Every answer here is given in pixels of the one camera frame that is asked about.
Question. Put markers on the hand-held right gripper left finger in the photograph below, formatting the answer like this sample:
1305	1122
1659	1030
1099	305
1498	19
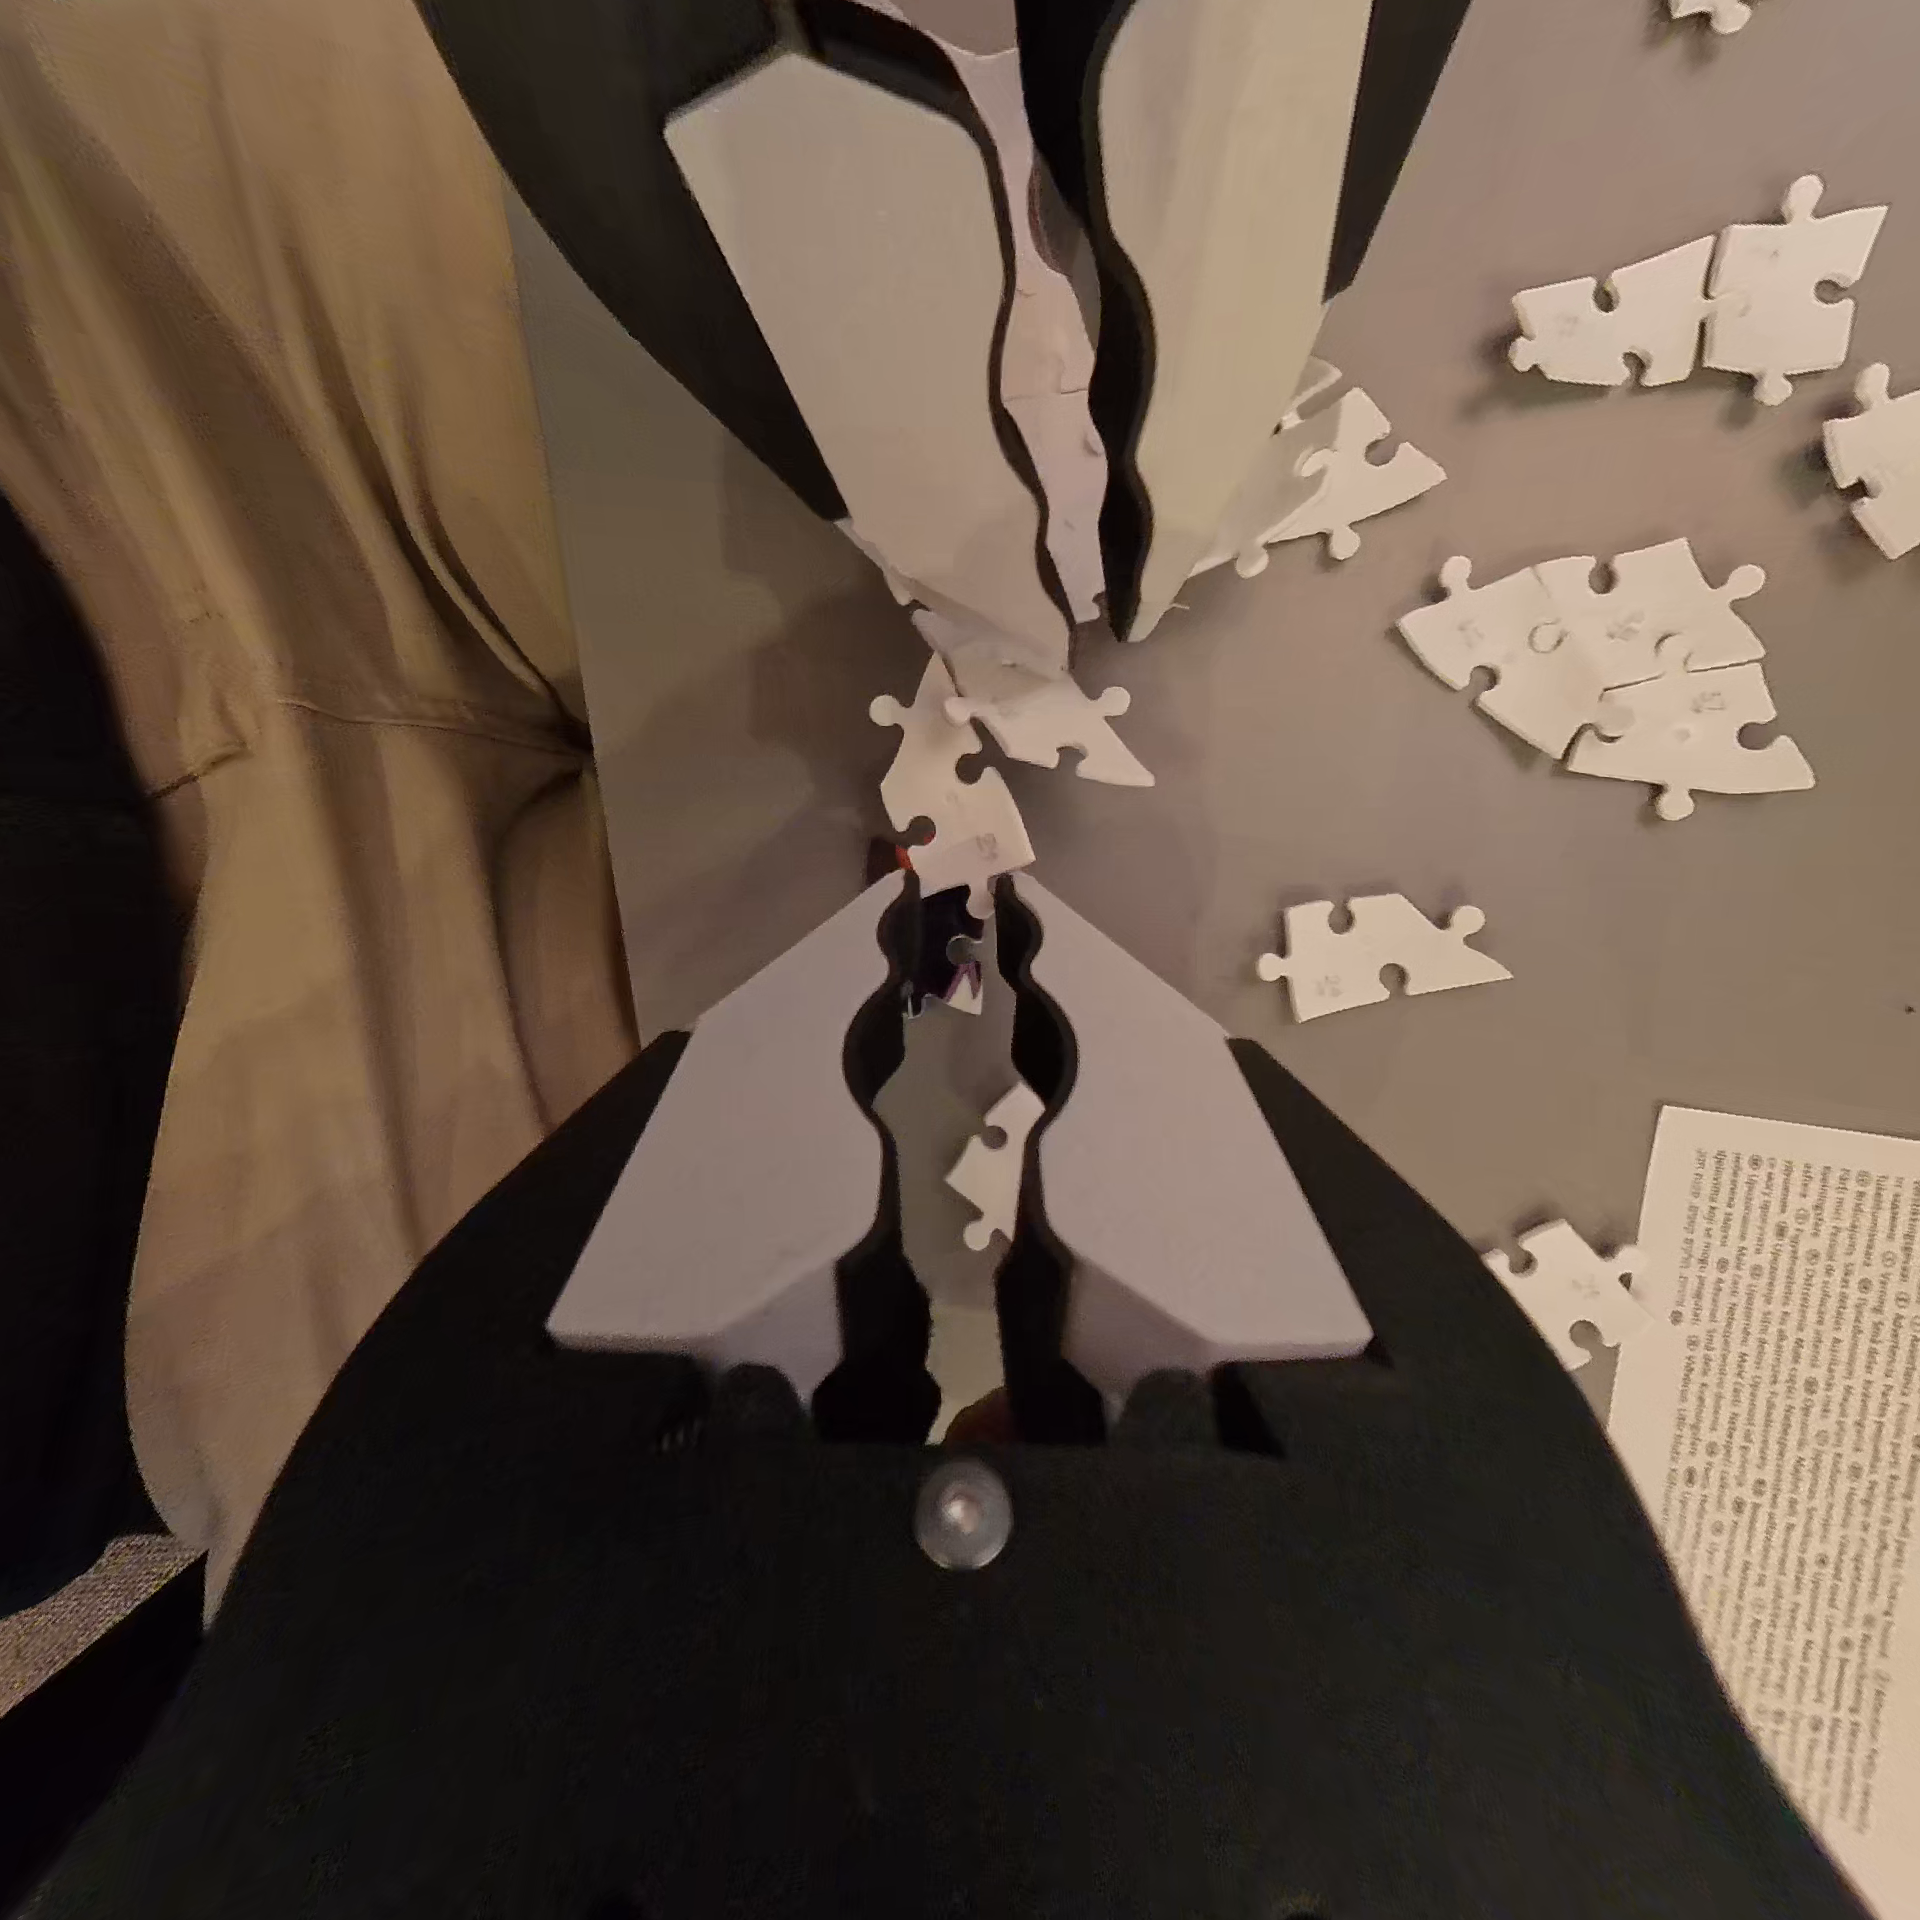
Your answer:
750	1184

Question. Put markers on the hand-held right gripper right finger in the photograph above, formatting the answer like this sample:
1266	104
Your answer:
1185	1184

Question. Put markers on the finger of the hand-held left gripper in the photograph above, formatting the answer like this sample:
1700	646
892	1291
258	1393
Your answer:
1229	225
856	300

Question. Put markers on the assembled white puzzle ball section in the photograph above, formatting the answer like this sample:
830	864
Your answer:
1049	388

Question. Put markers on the single white puzzle piece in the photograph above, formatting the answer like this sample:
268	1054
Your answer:
960	825

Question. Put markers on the white puzzle pieces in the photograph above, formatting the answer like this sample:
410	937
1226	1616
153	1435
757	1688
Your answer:
1620	629

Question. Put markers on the person's beige trousers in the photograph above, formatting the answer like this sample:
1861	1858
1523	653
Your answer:
299	600

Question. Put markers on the white instruction leaflet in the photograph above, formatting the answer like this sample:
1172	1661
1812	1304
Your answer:
1798	1424

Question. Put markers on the grey fabric chair seat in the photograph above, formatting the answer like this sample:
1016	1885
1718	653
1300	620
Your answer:
89	1627

